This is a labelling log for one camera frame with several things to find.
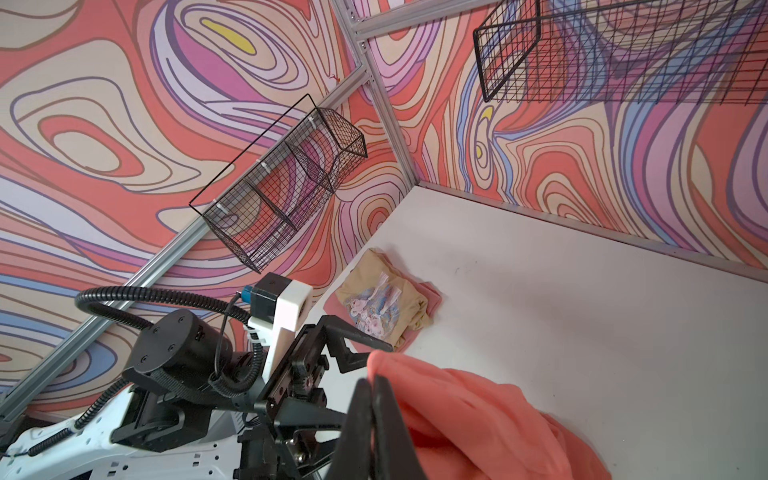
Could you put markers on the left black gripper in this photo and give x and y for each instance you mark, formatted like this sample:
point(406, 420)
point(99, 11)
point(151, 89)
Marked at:
point(279, 440)

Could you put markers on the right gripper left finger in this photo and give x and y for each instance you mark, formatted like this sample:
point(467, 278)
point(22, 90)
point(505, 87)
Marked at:
point(352, 457)

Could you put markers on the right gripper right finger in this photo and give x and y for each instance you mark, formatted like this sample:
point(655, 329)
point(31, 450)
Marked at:
point(394, 456)

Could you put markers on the coral orange t shirt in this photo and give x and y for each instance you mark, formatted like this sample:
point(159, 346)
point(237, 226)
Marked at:
point(464, 426)

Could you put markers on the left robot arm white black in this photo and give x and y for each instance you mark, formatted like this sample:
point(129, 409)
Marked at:
point(232, 387)

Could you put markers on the folded beige t shirt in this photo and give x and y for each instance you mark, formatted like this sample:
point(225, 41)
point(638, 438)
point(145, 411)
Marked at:
point(384, 300)

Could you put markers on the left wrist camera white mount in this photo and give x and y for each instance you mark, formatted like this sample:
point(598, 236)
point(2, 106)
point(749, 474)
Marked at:
point(278, 308)

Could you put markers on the black wire basket left wall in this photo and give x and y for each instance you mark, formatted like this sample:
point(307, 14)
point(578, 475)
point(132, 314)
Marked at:
point(270, 191)

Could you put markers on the black wire basket wall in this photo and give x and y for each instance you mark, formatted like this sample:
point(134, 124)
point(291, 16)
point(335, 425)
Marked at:
point(270, 191)
point(685, 51)

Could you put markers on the aluminium frame left side bar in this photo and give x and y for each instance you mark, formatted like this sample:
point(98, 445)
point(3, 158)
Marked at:
point(15, 401)

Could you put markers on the aluminium frame left post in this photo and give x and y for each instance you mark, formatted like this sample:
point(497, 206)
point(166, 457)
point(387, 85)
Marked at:
point(364, 57)

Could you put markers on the aluminium frame horizontal back bar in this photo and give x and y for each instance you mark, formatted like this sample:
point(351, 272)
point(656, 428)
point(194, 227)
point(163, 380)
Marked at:
point(413, 14)

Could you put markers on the black wire basket back wall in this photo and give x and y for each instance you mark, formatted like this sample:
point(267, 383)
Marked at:
point(685, 51)

